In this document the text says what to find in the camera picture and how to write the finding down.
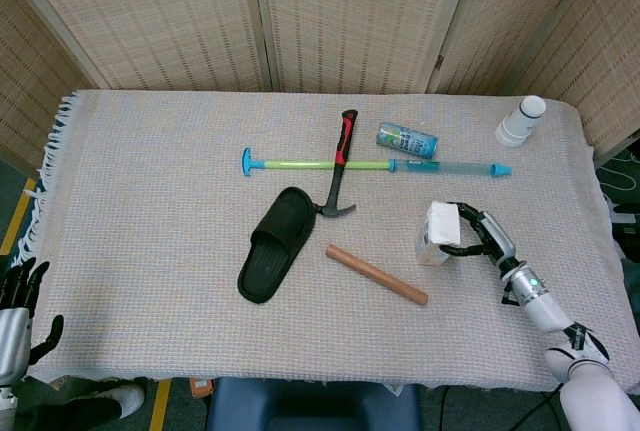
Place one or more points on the black slipper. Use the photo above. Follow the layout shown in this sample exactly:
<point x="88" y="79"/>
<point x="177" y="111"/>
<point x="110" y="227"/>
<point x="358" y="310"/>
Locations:
<point x="275" y="251"/>

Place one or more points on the woven folding screen panel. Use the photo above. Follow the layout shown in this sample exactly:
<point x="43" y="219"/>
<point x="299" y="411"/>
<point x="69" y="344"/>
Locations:
<point x="150" y="16"/>
<point x="500" y="26"/>
<point x="355" y="16"/>
<point x="605" y="61"/>
<point x="30" y="76"/>

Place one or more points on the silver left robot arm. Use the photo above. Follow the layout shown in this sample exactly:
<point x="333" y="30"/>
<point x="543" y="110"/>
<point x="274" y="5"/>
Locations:
<point x="6" y="406"/>

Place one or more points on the small orange box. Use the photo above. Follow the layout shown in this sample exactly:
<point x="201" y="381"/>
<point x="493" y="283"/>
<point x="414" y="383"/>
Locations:
<point x="201" y="387"/>

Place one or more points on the blue padded seat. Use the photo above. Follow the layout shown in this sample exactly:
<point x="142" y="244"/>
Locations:
<point x="310" y="406"/>

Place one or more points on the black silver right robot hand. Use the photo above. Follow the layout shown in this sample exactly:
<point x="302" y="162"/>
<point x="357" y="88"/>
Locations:
<point x="495" y="238"/>

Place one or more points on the red black claw hammer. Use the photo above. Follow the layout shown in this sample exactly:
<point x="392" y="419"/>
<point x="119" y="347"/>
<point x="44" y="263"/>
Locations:
<point x="342" y="151"/>

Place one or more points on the white sneaker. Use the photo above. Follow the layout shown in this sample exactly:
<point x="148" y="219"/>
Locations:
<point x="127" y="396"/>

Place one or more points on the tissue pack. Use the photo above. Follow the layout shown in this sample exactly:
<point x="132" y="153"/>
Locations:
<point x="442" y="226"/>

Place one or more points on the black floor equipment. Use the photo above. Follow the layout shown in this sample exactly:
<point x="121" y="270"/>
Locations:
<point x="627" y="223"/>

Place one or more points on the white plastic bottle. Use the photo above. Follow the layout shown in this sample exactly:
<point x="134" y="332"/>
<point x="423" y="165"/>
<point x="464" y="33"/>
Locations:
<point x="520" y="121"/>

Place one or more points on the blue green water pump toy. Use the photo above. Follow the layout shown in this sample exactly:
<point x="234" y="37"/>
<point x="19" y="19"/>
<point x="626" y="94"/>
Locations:
<point x="450" y="168"/>

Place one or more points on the beige woven tablecloth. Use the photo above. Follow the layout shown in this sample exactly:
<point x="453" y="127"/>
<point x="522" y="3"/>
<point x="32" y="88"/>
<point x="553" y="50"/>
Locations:
<point x="175" y="251"/>

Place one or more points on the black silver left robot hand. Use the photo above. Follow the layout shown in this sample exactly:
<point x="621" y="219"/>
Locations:
<point x="12" y="331"/>

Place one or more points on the blue green drink can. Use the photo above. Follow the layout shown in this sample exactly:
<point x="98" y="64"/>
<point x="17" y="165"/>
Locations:
<point x="407" y="141"/>

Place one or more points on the metal screen hinge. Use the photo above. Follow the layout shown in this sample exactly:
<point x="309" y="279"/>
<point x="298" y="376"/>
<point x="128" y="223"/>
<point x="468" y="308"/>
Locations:
<point x="439" y="62"/>

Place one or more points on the brown wooden stick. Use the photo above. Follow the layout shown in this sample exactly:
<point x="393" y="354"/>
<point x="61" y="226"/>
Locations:
<point x="375" y="273"/>

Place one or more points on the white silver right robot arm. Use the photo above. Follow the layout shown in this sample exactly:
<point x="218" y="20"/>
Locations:
<point x="550" y="311"/>

